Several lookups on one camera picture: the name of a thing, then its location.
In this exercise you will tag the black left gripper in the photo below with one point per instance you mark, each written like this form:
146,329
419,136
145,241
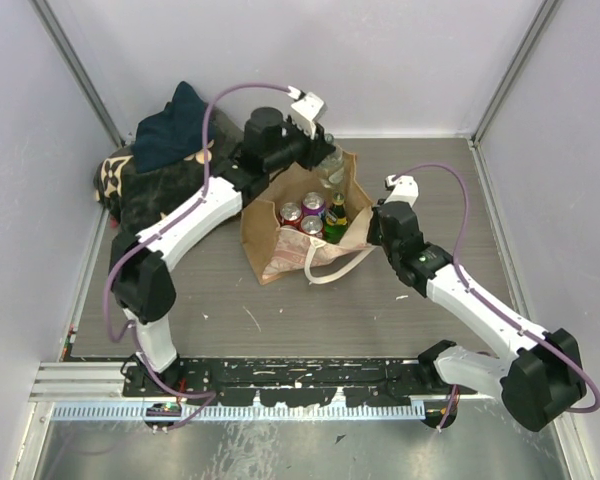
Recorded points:
317,148

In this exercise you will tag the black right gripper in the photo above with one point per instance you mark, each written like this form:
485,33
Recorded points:
372,235

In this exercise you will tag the clear glass Chang bottle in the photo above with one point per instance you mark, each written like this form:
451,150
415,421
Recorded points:
331,170

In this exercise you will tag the green Perrier bottle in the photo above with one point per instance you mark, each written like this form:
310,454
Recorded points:
335,219

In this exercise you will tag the purple Fanta can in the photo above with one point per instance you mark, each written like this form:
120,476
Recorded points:
313,204

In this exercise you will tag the tan canvas tote bag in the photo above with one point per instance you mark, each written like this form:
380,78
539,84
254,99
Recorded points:
274,250

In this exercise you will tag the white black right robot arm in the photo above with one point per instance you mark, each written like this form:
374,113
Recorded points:
533,372

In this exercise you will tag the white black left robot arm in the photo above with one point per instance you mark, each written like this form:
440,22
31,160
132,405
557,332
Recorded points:
141,264

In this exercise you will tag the red Coke can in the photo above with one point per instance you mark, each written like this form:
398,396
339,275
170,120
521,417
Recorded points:
312,225
290,215

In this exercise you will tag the dark blue cloth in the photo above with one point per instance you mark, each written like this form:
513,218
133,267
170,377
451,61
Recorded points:
173,134

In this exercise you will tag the black floral cushion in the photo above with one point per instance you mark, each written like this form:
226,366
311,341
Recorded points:
136,201

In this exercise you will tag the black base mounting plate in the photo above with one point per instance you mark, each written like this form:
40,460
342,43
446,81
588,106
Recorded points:
292,382

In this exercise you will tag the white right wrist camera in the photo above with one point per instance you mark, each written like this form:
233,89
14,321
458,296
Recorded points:
401,188

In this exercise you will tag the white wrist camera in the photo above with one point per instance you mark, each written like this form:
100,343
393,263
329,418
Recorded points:
401,188
305,110

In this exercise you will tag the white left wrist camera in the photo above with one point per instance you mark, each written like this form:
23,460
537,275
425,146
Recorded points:
305,110

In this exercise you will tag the grey slotted cable duct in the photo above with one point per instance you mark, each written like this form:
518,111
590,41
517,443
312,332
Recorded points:
171,412

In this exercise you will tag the aluminium frame rail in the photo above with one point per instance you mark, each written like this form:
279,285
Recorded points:
81,381

